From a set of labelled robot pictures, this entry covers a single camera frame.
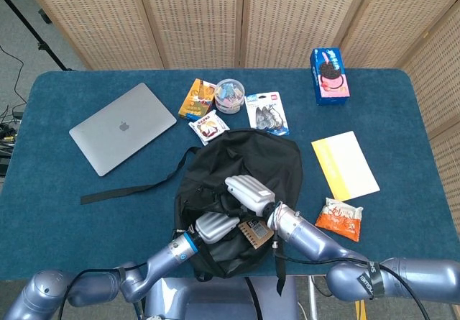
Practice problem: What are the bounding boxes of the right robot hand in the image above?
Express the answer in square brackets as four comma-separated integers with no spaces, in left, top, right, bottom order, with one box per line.
[224,175,277,217]

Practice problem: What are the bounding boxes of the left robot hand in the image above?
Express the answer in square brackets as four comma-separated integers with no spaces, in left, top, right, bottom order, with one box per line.
[195,211,241,244]

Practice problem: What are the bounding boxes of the black fabric backpack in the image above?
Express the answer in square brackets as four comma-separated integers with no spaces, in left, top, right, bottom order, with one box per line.
[80,128,303,297]

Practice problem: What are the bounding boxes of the kraft spiral notebook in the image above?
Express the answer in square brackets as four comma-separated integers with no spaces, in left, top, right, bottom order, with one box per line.
[237,219,275,250]

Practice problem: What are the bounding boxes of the grey robot torso base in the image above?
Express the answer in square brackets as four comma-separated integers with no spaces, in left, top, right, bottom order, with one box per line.
[143,275,301,320]

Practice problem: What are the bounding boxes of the small white snack packet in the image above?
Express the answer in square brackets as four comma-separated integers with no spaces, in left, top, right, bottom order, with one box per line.
[188,109,231,146]

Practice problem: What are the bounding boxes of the blue white snack packet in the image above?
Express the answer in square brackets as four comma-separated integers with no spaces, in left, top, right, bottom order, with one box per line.
[244,91,290,137]

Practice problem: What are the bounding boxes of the orange snack bag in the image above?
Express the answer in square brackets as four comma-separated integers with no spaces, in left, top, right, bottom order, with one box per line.
[315,197,364,242]

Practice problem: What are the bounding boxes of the clear round tub of clips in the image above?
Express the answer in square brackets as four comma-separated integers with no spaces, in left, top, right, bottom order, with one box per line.
[213,78,246,115]

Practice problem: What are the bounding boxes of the yellow and white booklet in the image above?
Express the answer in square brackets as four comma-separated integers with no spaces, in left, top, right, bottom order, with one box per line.
[310,130,381,202]

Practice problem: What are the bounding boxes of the yellow cardboard snack box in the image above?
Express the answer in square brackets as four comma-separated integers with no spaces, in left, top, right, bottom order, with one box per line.
[178,78,219,122]

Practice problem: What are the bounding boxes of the white table leg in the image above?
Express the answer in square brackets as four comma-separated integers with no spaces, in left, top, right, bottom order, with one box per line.
[307,275,321,320]

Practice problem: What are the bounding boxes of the grey laptop computer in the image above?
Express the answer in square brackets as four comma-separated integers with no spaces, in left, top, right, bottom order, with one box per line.
[68,82,178,178]

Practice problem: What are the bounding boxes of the blue Oreo cookie box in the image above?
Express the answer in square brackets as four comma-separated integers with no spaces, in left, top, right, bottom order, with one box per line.
[309,47,351,106]

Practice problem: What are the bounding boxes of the blue carpet table cover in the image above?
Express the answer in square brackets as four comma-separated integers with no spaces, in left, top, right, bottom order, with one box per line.
[0,68,460,281]

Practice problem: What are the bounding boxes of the wicker folding screen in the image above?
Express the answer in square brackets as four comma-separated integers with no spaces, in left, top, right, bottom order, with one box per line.
[17,0,460,256]

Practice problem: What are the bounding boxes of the black tripod stand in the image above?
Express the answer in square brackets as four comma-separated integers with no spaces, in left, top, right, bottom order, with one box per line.
[0,0,73,72]

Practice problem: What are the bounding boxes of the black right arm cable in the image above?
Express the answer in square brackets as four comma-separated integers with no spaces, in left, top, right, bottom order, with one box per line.
[272,239,432,320]

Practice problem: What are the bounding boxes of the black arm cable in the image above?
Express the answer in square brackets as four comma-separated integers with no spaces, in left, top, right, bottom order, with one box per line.
[57,260,148,320]
[272,239,432,320]

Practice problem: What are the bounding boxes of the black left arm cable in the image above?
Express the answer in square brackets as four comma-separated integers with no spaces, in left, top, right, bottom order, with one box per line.
[57,260,148,320]

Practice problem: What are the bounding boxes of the floor cable bundle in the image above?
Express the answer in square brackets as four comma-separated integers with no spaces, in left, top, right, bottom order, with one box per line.
[0,45,28,177]

